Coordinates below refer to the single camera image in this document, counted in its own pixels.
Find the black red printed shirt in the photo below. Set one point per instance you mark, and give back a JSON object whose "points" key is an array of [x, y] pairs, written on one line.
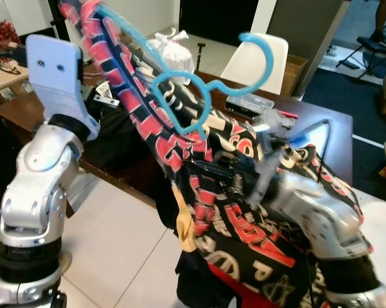
{"points": [[244, 231]]}

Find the teal plastic hanger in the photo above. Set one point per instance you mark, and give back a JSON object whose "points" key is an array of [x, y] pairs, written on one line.
{"points": [[286, 61]]}

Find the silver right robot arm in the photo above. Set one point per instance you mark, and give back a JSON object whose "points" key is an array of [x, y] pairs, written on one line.
{"points": [[315, 212]]}

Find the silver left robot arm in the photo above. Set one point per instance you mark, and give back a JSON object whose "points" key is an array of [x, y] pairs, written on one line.
{"points": [[35, 186]]}

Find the yellow garment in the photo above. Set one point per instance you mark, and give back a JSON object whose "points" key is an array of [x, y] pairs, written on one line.
{"points": [[186, 218]]}

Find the clear plastic box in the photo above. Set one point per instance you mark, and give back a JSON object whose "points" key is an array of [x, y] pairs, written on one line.
{"points": [[250, 106]]}

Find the white plastic bag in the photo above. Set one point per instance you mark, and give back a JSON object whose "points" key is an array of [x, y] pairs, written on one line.
{"points": [[173, 54]]}

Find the black short pole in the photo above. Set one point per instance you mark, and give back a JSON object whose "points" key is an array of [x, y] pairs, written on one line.
{"points": [[200, 49]]}

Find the red tinsel decoration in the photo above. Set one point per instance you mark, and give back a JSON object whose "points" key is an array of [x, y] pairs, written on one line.
{"points": [[1, 32]]}

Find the red garment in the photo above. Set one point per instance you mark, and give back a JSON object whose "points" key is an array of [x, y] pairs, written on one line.
{"points": [[237, 289]]}

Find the plain black garment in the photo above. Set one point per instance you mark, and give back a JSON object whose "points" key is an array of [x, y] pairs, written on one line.
{"points": [[199, 282]]}

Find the brown cardboard box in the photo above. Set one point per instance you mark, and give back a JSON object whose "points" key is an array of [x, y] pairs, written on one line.
{"points": [[297, 74]]}

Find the black folding chair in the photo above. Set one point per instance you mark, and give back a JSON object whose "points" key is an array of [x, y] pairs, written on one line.
{"points": [[366, 48]]}

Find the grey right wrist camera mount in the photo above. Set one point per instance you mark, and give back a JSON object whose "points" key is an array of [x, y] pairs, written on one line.
{"points": [[270, 167]]}

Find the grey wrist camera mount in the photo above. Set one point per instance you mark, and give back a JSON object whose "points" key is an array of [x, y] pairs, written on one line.
{"points": [[270, 167], [54, 77]]}

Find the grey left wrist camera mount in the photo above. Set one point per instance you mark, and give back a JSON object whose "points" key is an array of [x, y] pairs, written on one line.
{"points": [[54, 77]]}

